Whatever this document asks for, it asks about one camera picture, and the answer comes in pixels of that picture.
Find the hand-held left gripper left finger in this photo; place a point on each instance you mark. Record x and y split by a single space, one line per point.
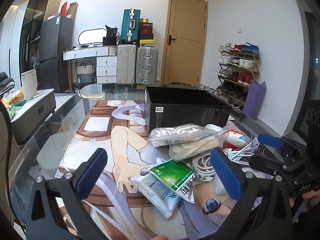
91 172

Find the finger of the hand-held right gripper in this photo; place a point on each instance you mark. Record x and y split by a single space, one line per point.
267 163
271 141

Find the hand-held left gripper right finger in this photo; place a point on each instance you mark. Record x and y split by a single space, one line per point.
226 175

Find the red and white plush toy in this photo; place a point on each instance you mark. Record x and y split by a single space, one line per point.
235 138

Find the bag of beige cloth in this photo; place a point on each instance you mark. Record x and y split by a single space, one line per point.
192 147

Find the white soft packet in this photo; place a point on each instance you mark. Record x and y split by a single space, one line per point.
213 127

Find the green and white packet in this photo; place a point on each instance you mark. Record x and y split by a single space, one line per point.
175 177

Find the bag of white striped cloth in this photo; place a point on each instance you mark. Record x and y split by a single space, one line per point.
175 133

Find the white plastic packet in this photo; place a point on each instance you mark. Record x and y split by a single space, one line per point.
155 195

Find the black cardboard box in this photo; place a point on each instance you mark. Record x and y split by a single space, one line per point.
190 112

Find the person's right hand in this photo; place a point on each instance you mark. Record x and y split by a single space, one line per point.
312 198

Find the person's left hand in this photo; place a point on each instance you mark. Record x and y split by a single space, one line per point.
160 238

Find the printed table mat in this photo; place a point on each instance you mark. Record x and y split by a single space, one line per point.
100 132

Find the purple bag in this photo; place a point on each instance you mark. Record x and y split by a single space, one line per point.
253 100

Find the round white stool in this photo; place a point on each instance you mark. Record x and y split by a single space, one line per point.
91 92

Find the pile of loose shoes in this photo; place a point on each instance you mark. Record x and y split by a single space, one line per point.
210 88

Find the grey side cabinet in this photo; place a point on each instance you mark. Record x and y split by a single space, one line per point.
32 115

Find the wooden shoe rack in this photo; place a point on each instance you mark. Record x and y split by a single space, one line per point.
255 57

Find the shoe rack with shoes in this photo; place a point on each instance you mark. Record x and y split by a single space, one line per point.
237 62

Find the woven basket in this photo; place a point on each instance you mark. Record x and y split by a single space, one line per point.
86 73

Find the pile of snack packets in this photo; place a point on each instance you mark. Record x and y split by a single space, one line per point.
12 100

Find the white kettle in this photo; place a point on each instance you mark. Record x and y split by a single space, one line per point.
28 85

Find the white vanity desk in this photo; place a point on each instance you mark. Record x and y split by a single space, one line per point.
105 65

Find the white suitcase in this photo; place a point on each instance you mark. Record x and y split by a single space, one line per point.
126 63

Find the silver suitcase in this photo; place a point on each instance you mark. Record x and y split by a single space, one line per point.
147 65

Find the dark grey refrigerator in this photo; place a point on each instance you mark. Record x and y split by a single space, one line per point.
53 50

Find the oval mirror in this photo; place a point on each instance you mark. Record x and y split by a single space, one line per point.
91 36

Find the black bag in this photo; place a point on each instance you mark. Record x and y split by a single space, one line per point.
110 37

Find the wooden door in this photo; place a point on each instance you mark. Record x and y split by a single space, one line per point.
185 30

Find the plain black shoe box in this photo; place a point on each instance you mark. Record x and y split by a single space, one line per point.
146 36

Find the black shoe box red logo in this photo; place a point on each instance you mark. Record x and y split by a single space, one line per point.
146 31

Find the teal suitcase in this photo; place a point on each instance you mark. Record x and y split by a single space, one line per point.
130 25

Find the brown shoe box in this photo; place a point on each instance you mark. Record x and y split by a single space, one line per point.
144 20

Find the flat cardboard box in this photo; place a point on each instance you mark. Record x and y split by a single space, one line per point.
72 11

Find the dark display cabinet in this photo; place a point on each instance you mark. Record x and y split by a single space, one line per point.
32 17

